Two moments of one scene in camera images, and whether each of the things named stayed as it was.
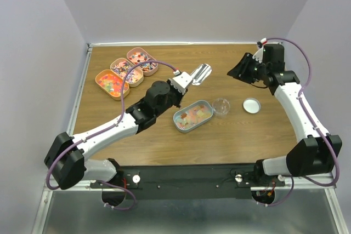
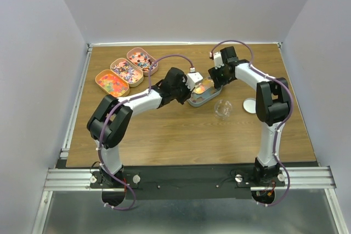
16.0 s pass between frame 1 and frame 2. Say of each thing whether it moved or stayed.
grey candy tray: moved
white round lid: stayed
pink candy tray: stayed
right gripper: moved
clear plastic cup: stayed
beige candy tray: stayed
